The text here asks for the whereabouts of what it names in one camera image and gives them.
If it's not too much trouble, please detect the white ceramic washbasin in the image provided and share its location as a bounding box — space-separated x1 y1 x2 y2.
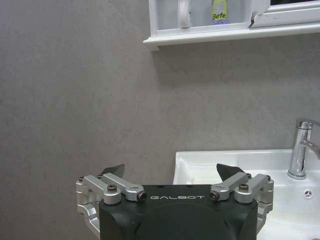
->
172 148 320 240

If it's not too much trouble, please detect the chrome faucet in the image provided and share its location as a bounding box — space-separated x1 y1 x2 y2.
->
287 117 320 180

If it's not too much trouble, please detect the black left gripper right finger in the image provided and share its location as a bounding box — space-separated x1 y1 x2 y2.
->
210 163 275 232

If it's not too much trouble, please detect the yellow-green labelled bottle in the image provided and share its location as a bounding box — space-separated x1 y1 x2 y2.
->
211 0 229 26

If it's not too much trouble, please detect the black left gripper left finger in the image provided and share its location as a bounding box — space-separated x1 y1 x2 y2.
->
75 163 149 238

